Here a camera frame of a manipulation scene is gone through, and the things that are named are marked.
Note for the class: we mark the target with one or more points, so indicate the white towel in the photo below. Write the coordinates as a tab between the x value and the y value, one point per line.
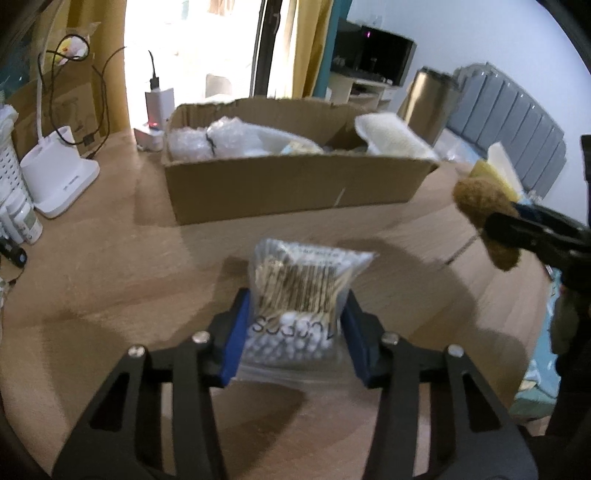
392	134

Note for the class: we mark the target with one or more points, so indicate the white plastic packing bag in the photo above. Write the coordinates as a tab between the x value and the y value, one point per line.
240	136

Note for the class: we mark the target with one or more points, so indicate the white charger block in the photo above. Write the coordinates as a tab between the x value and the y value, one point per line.
159	106

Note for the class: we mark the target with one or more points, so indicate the brown plush toy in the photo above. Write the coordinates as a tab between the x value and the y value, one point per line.
475	198

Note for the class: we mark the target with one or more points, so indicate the black flashlight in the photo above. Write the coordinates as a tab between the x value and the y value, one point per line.
13	253

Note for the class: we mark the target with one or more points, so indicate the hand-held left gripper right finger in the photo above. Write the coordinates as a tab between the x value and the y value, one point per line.
358	341

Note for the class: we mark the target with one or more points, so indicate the grey padded headboard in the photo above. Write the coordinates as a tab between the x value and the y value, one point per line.
512	124

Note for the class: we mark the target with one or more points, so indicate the bag of cotton swabs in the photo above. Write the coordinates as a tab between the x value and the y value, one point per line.
295	295

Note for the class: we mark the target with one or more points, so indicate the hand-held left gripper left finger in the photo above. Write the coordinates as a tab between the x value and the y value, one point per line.
233	341

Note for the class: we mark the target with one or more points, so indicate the white television stand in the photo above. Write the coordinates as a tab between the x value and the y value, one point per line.
351	90

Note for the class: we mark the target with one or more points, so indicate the small yellow toy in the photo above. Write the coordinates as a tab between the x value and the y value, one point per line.
74	48

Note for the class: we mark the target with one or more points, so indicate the yellow sponge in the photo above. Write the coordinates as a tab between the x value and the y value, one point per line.
496	166

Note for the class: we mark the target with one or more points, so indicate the light blue bedsheet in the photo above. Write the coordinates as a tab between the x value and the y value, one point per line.
540	383

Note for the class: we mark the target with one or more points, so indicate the white perforated basket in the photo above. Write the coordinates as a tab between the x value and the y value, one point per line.
11	157

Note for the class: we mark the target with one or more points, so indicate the yellow curtain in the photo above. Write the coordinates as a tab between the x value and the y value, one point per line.
106	60
318	46

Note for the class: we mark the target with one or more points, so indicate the bubble wrap bundle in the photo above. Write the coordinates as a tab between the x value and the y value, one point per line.
189	145

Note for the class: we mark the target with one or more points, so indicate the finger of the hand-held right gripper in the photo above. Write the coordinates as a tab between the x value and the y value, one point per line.
540	212
521	230

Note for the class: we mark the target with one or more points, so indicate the black television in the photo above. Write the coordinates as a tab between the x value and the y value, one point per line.
374	50

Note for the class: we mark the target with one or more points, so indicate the cardboard box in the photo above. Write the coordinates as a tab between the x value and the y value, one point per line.
295	189

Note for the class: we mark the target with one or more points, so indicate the white desk lamp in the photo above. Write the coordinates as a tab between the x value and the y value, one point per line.
60	180

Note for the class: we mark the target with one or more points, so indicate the brown cardboard cartons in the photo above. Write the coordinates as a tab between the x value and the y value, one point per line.
69	106

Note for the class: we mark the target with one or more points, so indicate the clear plastic bag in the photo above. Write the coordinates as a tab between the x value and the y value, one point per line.
457	147

